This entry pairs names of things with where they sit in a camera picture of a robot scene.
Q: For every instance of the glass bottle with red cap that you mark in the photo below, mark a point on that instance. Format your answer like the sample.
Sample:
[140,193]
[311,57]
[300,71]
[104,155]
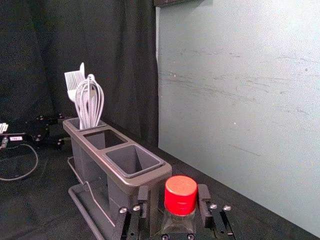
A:
[180,195]

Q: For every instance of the pale grey silicone spatula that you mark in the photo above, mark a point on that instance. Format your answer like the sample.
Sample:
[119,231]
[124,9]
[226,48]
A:
[82,68]

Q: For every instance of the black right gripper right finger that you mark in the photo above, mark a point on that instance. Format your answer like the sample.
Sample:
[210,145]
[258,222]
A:
[204,200]

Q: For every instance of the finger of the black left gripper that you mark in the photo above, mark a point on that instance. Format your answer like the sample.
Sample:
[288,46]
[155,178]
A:
[51,119]
[53,143]

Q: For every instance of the black table cloth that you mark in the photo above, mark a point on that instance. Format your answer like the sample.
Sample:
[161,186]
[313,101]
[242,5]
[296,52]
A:
[37,212]

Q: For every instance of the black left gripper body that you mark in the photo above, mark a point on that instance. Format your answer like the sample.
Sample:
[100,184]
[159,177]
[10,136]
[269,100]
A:
[27,132]

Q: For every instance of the grey metal utensil rack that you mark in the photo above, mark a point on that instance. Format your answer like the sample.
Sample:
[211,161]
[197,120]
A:
[130,183]

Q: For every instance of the pale grey silicone whisk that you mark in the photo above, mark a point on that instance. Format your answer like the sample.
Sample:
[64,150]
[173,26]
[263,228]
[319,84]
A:
[86,112]

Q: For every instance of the black curtain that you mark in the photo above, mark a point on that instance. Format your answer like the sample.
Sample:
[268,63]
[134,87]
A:
[112,50]

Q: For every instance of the grey plastic rack bin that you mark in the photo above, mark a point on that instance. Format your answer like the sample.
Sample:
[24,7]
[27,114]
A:
[120,197]
[82,155]

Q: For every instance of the pale grey silicone brush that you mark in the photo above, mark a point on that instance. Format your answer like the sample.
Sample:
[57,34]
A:
[73,80]

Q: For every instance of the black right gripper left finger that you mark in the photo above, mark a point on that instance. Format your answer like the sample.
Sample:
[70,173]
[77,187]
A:
[142,193]

